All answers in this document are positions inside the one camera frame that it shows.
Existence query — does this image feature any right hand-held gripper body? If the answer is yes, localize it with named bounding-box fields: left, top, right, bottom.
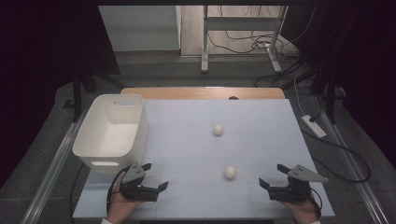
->
left=267, top=163, right=330, bottom=203

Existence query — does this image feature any person's left hand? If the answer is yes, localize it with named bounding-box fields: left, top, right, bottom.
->
left=106, top=182, right=143, bottom=224

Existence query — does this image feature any right hand-held gripper cable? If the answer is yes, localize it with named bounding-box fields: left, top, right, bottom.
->
left=309, top=186, right=323, bottom=219

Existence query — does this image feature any black metal stand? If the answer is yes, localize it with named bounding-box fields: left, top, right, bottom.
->
left=310, top=60, right=347, bottom=126

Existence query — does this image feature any white power strip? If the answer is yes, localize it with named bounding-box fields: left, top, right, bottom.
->
left=300, top=114, right=328, bottom=139

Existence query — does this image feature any tangle of black cables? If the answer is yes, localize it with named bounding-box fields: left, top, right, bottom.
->
left=207, top=6, right=316, bottom=89

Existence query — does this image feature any white metal stand frame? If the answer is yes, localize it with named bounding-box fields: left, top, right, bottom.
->
left=200, top=5, right=290, bottom=75

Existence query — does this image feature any white cabinet panel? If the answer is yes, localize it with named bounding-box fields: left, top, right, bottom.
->
left=98, top=5, right=182, bottom=52

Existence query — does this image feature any person's right hand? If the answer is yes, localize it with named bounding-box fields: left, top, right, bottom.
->
left=280, top=191, right=322, bottom=224

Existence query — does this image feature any left hand-held gripper cable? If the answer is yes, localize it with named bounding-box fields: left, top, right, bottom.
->
left=69, top=163, right=132, bottom=224

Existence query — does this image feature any wooden table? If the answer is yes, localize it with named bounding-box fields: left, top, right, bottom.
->
left=120, top=87, right=287, bottom=101

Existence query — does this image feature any white plastic storage bin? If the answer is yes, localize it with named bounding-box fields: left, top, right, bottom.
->
left=72, top=93, right=149, bottom=175

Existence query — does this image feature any metal floor rail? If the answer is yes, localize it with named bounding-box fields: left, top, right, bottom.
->
left=312, top=94, right=390, bottom=224
left=20, top=105, right=92, bottom=224

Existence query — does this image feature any black tripod stand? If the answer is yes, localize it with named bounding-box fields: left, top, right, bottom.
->
left=63, top=65, right=126, bottom=123

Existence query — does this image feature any black floor cable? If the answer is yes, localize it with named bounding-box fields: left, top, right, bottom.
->
left=301, top=129, right=373, bottom=184

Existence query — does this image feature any hand-held gripper cable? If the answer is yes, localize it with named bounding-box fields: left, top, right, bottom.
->
left=69, top=163, right=132, bottom=224
left=309, top=186, right=323, bottom=219

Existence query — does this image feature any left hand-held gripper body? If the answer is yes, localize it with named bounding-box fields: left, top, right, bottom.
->
left=119, top=161, right=160, bottom=203

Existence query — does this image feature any white table cover board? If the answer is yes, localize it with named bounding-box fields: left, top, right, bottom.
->
left=72, top=98, right=336, bottom=220

